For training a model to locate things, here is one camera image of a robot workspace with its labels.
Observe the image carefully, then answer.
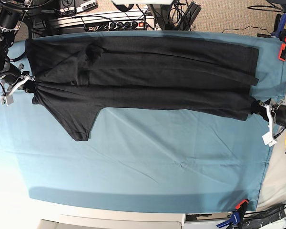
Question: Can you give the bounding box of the dark grey T-shirt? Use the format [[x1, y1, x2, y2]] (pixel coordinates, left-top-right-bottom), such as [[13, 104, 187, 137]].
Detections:
[[25, 36, 259, 141]]

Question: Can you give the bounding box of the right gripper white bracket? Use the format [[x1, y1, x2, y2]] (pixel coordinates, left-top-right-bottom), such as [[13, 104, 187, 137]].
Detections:
[[0, 74, 36, 106]]

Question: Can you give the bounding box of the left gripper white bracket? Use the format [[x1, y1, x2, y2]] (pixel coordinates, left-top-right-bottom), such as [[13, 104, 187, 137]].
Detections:
[[250, 100, 283, 146]]

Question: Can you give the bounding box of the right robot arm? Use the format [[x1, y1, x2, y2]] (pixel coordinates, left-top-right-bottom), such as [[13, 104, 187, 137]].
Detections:
[[0, 0, 34, 106]]

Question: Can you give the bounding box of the blue orange clamp lower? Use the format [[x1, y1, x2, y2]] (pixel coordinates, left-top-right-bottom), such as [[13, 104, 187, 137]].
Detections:
[[216, 199, 249, 229]]

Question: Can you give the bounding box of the orange black clamp upper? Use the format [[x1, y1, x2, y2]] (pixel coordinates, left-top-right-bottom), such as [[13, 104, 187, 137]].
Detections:
[[278, 29, 286, 61]]

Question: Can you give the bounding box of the white tray bottom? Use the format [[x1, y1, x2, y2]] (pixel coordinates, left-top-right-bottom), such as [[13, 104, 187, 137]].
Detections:
[[37, 215, 183, 229]]

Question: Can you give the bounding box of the blue handled clamp top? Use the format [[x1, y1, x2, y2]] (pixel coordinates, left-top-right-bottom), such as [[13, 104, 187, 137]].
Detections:
[[271, 13, 286, 37]]

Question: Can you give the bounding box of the teal table cloth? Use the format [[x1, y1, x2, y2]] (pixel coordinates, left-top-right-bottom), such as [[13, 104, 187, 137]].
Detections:
[[0, 30, 286, 213]]

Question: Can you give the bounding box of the white power strip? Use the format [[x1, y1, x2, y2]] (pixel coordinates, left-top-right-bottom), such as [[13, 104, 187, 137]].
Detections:
[[84, 15, 155, 32]]

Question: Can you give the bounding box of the black bag with cables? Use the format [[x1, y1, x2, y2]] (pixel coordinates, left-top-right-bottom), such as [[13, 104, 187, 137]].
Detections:
[[241, 203, 286, 229]]

